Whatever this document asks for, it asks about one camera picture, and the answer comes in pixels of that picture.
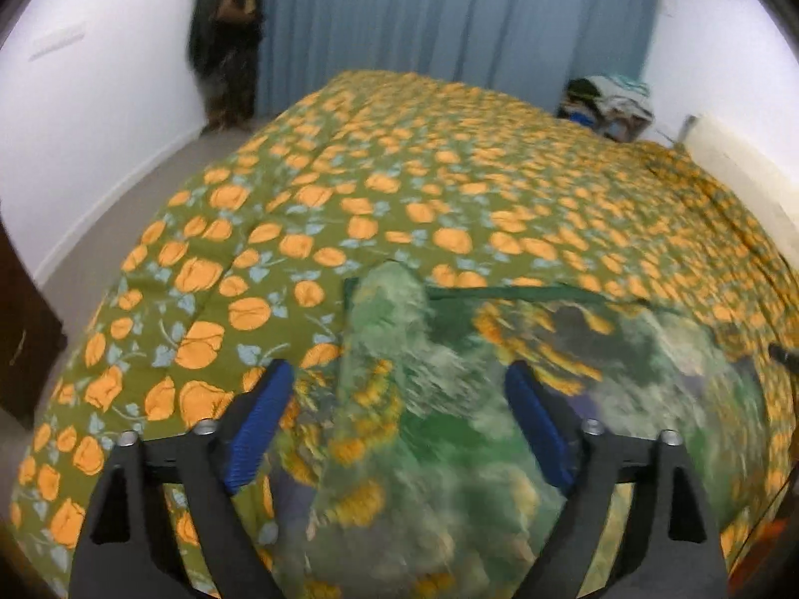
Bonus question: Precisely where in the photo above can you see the dark hanging clothes and bags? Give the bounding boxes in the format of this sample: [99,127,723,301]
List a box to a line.
[187,0,266,134]

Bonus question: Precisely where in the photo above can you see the white pillow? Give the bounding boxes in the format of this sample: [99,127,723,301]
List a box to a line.
[683,116,799,268]

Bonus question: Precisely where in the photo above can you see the blue curtain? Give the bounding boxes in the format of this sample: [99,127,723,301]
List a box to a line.
[256,0,658,114]

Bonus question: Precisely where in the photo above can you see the green orange floral bedspread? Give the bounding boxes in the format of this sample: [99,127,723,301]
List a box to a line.
[9,72,798,597]

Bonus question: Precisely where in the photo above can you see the pile of clothes by curtain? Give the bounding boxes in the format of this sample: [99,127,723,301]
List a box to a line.
[557,73,654,143]

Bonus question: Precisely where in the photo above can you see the dark wooden furniture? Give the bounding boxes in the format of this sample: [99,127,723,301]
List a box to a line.
[0,227,66,429]

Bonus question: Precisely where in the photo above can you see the green landscape print jacket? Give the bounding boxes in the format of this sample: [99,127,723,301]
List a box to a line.
[259,261,768,598]

